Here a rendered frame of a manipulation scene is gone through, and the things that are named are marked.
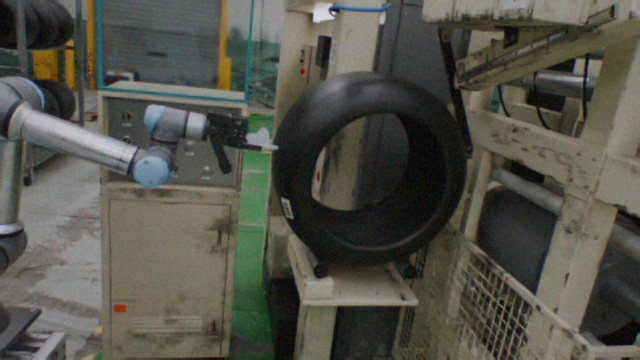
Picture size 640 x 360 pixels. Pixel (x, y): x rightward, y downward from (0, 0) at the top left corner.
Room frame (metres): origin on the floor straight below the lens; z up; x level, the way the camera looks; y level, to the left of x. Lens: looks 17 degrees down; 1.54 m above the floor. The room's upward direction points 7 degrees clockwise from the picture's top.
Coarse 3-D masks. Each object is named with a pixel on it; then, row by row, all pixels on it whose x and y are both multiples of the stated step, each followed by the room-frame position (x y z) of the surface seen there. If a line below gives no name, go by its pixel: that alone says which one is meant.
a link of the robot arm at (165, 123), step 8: (152, 112) 1.20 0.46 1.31; (160, 112) 1.21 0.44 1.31; (168, 112) 1.21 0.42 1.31; (176, 112) 1.22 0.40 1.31; (184, 112) 1.23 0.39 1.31; (144, 120) 1.19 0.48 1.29; (152, 120) 1.19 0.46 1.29; (160, 120) 1.20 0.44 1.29; (168, 120) 1.20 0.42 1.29; (176, 120) 1.21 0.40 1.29; (184, 120) 1.21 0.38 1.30; (144, 128) 1.20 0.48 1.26; (152, 128) 1.20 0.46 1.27; (160, 128) 1.20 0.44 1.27; (168, 128) 1.20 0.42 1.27; (176, 128) 1.21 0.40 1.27; (184, 128) 1.21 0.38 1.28; (152, 136) 1.21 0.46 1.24; (160, 136) 1.20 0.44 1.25; (168, 136) 1.20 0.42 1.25; (176, 136) 1.22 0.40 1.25; (184, 136) 1.22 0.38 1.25
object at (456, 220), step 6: (468, 162) 1.64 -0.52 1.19; (468, 168) 1.64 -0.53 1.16; (468, 174) 1.64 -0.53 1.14; (468, 180) 1.64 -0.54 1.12; (462, 198) 1.64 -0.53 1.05; (462, 204) 1.64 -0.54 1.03; (456, 210) 1.64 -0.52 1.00; (462, 210) 1.64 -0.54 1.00; (456, 216) 1.64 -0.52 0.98; (462, 216) 1.65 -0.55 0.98; (450, 222) 1.64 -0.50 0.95; (456, 222) 1.64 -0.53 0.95; (444, 228) 1.63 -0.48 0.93; (450, 234) 1.64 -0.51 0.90
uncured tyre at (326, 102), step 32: (320, 96) 1.27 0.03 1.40; (352, 96) 1.24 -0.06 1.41; (384, 96) 1.25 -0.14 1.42; (416, 96) 1.28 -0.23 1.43; (288, 128) 1.28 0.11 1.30; (320, 128) 1.21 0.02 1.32; (416, 128) 1.56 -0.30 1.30; (448, 128) 1.29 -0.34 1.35; (288, 160) 1.22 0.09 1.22; (416, 160) 1.57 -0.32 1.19; (448, 160) 1.29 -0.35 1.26; (288, 192) 1.21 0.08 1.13; (416, 192) 1.55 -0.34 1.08; (448, 192) 1.30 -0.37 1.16; (288, 224) 1.26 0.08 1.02; (320, 224) 1.21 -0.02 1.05; (352, 224) 1.52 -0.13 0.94; (384, 224) 1.52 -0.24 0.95; (416, 224) 1.44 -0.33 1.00; (352, 256) 1.24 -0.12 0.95; (384, 256) 1.26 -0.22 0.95
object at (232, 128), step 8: (208, 112) 1.24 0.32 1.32; (216, 112) 1.26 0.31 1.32; (208, 120) 1.24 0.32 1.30; (216, 120) 1.25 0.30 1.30; (224, 120) 1.25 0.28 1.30; (232, 120) 1.24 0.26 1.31; (240, 120) 1.24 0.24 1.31; (248, 120) 1.29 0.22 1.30; (208, 128) 1.23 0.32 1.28; (216, 128) 1.25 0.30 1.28; (224, 128) 1.26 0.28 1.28; (232, 128) 1.24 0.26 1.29; (240, 128) 1.25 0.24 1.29; (248, 128) 1.26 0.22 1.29; (224, 136) 1.26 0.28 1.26; (232, 136) 1.24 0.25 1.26; (240, 136) 1.26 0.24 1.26; (224, 144) 1.25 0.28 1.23; (232, 144) 1.25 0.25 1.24
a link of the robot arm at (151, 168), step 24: (0, 96) 1.03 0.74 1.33; (0, 120) 1.00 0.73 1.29; (24, 120) 1.02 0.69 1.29; (48, 120) 1.05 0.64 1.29; (48, 144) 1.03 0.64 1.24; (72, 144) 1.04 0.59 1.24; (96, 144) 1.05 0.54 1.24; (120, 144) 1.08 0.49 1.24; (120, 168) 1.06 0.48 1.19; (144, 168) 1.05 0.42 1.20; (168, 168) 1.10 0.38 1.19
